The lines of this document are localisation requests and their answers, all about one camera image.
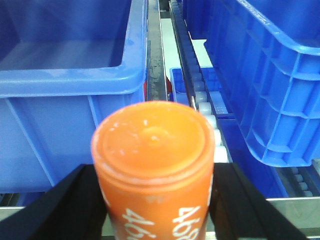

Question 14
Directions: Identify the blue bin upper left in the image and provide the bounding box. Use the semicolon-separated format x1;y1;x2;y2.
0;0;148;193

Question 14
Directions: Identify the orange cylindrical capacitor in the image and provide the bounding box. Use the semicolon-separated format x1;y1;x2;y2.
91;101;215;240

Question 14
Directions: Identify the blue bin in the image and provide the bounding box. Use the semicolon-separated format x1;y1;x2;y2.
182;0;320;167
0;0;148;193

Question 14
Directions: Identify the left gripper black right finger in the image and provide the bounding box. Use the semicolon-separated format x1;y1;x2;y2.
209;163;306;240

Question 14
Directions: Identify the blue bin upper right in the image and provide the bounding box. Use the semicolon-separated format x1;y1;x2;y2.
182;0;320;167

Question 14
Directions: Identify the small blue bin below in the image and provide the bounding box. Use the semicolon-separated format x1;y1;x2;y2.
169;66;288;198

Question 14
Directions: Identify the white roller track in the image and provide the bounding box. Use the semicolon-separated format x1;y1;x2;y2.
169;0;320;199

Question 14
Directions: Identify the steel divider rail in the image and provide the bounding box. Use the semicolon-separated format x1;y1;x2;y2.
146;0;168;101

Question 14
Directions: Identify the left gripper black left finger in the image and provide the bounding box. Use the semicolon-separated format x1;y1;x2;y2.
0;164;107;240

